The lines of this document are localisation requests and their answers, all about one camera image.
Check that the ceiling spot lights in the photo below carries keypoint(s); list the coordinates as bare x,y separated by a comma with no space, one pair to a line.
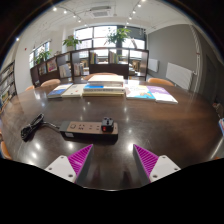
54,9

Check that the wall bookshelf unit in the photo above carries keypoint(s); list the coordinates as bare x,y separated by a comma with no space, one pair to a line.
7,85

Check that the blue cover book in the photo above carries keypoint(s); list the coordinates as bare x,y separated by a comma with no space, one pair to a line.
58,91

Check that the large white wall radiator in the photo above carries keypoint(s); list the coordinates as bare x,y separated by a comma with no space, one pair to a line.
179,76

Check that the white wall pipes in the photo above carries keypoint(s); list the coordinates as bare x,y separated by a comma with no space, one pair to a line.
197,56

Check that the tall green potted plant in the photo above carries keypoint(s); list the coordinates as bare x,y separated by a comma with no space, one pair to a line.
118,36

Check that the black charger block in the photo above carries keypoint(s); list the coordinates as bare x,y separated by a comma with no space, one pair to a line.
107,125

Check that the blue and white book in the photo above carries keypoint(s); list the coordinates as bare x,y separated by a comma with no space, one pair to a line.
100,88

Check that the bushy green potted plant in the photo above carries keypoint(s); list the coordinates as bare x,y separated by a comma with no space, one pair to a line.
71,41

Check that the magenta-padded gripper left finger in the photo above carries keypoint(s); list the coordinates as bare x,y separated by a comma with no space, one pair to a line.
60,166

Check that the thick cream book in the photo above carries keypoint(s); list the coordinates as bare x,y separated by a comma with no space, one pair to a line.
106,79

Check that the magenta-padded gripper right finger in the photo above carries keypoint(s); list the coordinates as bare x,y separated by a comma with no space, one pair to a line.
163,166

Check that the large window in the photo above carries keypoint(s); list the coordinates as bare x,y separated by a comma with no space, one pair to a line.
85,34

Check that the dark open shelf unit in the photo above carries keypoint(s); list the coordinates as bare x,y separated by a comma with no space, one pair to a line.
106,69

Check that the side window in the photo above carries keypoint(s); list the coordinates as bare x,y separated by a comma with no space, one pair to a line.
33,56

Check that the colourful picture book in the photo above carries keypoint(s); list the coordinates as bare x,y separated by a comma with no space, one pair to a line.
139,92

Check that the dark beige-topped power strip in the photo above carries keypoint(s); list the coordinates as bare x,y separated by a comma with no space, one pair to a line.
83,128

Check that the yellowish book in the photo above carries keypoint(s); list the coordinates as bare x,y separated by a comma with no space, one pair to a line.
101,94

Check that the white cover book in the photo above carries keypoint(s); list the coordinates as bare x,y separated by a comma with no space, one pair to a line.
74,90

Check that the small green potted plant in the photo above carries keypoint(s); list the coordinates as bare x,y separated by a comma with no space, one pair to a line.
43,56

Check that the blue and white booklet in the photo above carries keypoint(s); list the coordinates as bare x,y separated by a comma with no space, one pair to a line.
221,126

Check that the dark grey door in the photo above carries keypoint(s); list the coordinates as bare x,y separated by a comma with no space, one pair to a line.
210,78

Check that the ceiling air conditioner unit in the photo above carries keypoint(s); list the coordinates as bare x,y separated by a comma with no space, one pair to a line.
100,12

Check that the small white wall radiator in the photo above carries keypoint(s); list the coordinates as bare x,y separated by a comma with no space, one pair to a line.
153,65

